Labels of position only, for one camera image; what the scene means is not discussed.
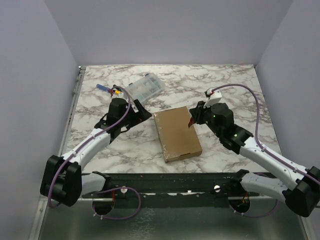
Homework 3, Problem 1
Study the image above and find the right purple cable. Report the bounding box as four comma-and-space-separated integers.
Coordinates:
212, 83, 320, 218

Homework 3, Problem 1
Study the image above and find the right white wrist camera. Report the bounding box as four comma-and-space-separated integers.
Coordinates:
203, 88, 222, 108

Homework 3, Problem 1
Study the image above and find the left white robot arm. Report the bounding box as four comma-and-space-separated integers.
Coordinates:
40, 98, 152, 207

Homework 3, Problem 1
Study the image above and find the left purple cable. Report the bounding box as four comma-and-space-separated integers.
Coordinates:
48, 84, 141, 221

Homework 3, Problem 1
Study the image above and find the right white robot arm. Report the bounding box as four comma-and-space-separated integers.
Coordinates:
188, 101, 320, 218

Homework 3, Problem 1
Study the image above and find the red black utility knife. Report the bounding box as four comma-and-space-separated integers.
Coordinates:
187, 117, 197, 128

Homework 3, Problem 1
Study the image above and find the blue handled screwdriver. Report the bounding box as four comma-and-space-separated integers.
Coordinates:
96, 84, 111, 93

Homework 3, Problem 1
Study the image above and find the clear plastic organizer box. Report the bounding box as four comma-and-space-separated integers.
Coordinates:
125, 73, 166, 103

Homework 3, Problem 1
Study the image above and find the purple cable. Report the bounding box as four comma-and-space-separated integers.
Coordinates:
48, 84, 141, 221
212, 83, 320, 218

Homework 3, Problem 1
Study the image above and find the brown cardboard express box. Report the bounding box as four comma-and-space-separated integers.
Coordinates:
154, 106, 203, 164

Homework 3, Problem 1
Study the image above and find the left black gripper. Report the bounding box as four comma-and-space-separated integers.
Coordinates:
119, 99, 152, 129

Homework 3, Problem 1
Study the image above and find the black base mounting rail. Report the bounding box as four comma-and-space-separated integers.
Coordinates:
80, 172, 246, 215

